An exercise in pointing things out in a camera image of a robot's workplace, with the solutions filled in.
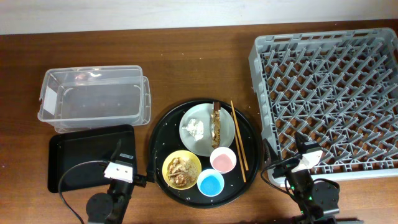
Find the grey plate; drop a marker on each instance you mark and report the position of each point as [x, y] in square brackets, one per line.
[203, 112]

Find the blue cup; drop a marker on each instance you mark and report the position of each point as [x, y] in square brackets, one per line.
[210, 183]

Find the black rectangular tray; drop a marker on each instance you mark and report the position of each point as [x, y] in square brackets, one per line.
[69, 149]

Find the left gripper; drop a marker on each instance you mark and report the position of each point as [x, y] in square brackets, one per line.
[141, 180]

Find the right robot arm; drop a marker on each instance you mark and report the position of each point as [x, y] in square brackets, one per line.
[317, 199]

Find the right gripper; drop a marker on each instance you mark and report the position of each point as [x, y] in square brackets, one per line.
[275, 158]

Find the wooden chopstick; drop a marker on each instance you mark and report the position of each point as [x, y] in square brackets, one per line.
[240, 141]
[240, 158]

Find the gold snack wrapper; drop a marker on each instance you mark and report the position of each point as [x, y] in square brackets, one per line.
[216, 125]

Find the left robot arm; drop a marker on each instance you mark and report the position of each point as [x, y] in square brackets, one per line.
[111, 206]

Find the pink cup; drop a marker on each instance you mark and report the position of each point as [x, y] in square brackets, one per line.
[223, 160]

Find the white tissue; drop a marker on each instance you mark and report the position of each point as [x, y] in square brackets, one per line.
[195, 128]

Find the grey dishwasher rack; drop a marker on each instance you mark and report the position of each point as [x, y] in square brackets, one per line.
[337, 88]

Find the yellow bowl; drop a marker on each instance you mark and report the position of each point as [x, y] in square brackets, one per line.
[185, 155]

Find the clear plastic bin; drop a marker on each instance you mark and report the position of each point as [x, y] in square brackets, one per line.
[80, 98]

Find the food scraps with rice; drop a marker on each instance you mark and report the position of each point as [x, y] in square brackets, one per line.
[182, 172]

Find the round black tray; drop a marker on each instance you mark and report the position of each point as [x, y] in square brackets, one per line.
[165, 140]

